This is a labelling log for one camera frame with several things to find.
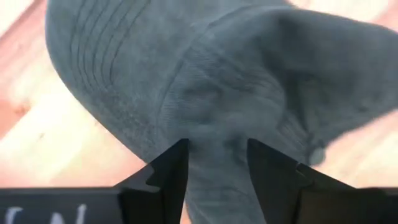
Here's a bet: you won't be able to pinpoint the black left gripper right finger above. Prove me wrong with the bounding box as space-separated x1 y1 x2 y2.
247 138 355 224

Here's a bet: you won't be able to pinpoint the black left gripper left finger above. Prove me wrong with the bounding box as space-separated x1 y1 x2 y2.
114 138 190 224

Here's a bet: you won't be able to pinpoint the grey cap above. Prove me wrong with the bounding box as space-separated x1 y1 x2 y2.
45 0 398 224

